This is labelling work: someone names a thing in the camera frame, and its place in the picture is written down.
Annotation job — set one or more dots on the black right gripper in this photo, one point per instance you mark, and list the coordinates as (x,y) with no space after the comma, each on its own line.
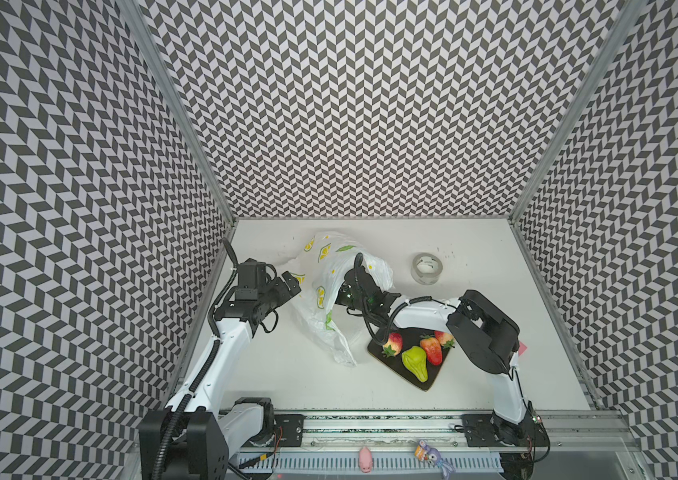
(357,288)

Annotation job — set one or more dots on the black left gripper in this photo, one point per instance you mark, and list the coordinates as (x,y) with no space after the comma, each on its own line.
(284,291)

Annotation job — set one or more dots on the white lemon-print plastic bag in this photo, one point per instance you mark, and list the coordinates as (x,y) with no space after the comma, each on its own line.
(320,268)

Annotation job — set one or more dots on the green fake fruit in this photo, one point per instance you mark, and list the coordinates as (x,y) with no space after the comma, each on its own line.
(415,361)

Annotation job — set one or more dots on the red fake strawberry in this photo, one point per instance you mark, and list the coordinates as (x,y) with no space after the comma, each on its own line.
(433,349)
(445,339)

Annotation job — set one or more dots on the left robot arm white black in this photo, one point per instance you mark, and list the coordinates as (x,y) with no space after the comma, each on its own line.
(190,438)

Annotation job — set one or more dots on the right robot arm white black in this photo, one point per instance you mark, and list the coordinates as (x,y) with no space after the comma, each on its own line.
(490,340)

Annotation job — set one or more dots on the small red fake fruit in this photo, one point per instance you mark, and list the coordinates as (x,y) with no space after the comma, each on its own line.
(393,346)

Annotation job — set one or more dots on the black cutting board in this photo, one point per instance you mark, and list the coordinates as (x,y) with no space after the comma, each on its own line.
(411,337)

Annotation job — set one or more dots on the clear packing tape roll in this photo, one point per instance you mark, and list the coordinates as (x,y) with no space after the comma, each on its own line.
(426,268)

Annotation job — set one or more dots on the pink toy figure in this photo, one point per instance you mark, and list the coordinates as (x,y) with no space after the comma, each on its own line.
(365,460)

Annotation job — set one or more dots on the purple toy figure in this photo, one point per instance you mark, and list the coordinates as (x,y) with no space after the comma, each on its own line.
(431,455)

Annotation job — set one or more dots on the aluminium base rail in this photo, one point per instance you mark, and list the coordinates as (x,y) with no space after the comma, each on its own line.
(568,430)

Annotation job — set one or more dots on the aluminium corner post left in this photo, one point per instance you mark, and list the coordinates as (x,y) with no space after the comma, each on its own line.
(134,18)

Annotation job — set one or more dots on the aluminium corner post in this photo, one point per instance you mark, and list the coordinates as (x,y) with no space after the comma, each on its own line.
(625,21)
(134,18)

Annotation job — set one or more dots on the aluminium corner post right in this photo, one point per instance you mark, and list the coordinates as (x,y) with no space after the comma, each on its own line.
(625,21)

